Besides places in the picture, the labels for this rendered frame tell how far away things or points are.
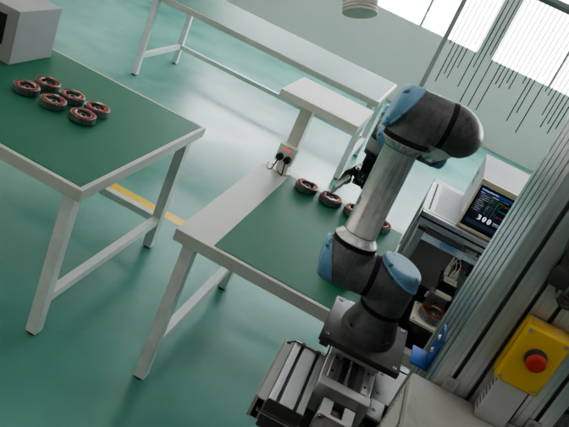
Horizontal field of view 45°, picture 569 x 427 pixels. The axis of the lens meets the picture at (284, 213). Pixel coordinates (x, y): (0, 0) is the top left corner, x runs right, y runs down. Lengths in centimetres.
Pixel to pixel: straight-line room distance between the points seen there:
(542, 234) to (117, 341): 218
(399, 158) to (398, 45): 728
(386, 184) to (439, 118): 20
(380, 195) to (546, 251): 49
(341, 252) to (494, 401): 53
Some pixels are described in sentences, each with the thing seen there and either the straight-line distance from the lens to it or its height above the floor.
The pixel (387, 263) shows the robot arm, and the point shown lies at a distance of 173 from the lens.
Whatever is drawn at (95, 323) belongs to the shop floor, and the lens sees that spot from 317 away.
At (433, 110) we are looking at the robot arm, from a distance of 162.
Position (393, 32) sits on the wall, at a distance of 889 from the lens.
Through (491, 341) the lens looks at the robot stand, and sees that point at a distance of 141.
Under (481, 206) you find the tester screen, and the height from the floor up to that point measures 122.
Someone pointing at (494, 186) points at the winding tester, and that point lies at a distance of 259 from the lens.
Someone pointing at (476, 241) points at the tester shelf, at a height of 110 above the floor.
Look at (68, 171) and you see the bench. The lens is 266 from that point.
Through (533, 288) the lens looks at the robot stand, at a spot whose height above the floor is 151.
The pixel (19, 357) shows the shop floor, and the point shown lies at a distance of 293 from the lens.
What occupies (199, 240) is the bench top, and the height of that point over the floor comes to 75.
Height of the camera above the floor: 199
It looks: 25 degrees down
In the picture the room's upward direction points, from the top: 24 degrees clockwise
